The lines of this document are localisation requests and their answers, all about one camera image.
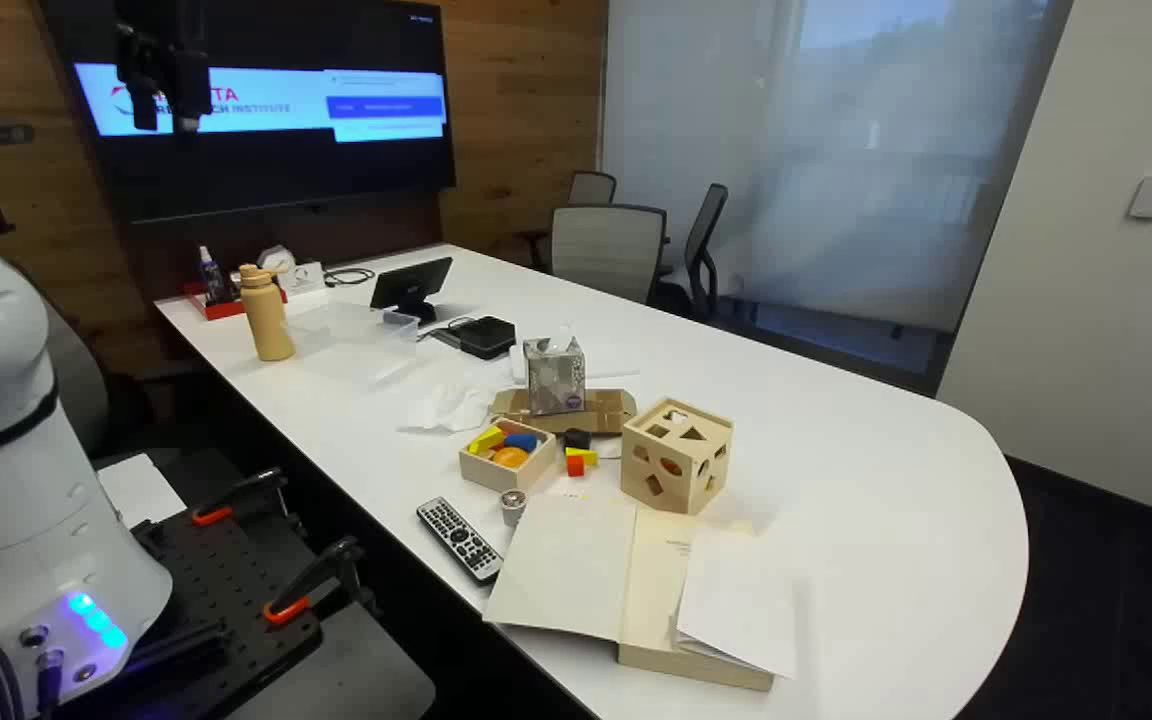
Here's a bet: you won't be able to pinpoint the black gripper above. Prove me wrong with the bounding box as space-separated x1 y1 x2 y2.
107 0 215 139

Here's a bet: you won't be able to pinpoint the blue hardcover book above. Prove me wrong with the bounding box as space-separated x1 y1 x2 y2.
480 487 802 695

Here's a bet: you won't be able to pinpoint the red tray with small bottle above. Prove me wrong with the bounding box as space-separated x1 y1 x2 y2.
186 242 252 325

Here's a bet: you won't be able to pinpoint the white objects beside bottle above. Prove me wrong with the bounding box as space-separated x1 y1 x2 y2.
252 242 333 302

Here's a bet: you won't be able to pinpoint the tan bottle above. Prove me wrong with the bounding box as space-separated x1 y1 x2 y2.
234 261 301 370

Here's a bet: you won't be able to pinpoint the black tablet on stand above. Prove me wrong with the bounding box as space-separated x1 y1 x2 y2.
369 251 456 334

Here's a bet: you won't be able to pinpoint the white paper sheet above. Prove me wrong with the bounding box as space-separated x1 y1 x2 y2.
91 448 192 534

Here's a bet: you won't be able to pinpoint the small black box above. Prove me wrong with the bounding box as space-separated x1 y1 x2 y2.
448 312 521 365

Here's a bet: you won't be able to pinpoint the grey office chair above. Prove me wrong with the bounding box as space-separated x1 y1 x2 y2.
542 202 672 309
562 166 620 209

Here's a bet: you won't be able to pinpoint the crumpled silver bag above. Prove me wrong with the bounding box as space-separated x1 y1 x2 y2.
521 337 593 422

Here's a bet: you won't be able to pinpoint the wooden tray with coloured blocks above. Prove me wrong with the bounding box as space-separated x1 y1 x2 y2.
456 415 568 499

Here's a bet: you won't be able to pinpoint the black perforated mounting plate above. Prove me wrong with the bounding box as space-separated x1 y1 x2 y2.
91 504 340 720

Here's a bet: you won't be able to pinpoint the black remote control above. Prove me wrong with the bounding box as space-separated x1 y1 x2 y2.
411 494 506 588

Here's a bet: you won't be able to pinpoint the small silver cylinder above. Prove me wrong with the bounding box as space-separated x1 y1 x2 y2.
495 484 532 534

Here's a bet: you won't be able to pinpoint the flat wooden board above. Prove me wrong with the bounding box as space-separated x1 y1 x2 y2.
486 386 639 439

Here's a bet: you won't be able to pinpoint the black office chair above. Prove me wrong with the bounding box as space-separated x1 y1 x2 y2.
647 181 733 325

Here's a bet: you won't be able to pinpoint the wooden shape sorter cube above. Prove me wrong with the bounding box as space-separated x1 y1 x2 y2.
615 395 736 520

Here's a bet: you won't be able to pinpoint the translucent window blind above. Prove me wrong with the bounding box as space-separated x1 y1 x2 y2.
598 0 1075 337

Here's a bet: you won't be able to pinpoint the large wall monitor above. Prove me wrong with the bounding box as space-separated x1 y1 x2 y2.
41 0 458 232

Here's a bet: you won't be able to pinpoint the black clamp with orange handle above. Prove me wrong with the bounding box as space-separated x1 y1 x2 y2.
261 534 369 631
186 466 290 534

